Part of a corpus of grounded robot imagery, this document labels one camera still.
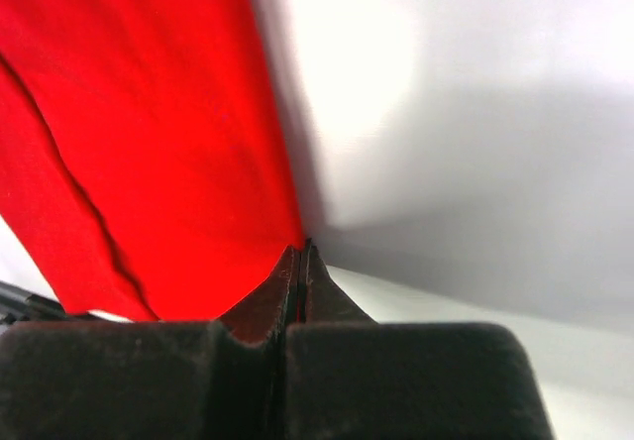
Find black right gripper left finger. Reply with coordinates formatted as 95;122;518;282
1;248;300;439

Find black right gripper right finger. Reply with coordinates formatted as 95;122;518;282
284;243;554;439

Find red t-shirt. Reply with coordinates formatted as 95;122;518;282
1;0;304;321

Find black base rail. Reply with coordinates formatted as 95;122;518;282
0;280;95;335

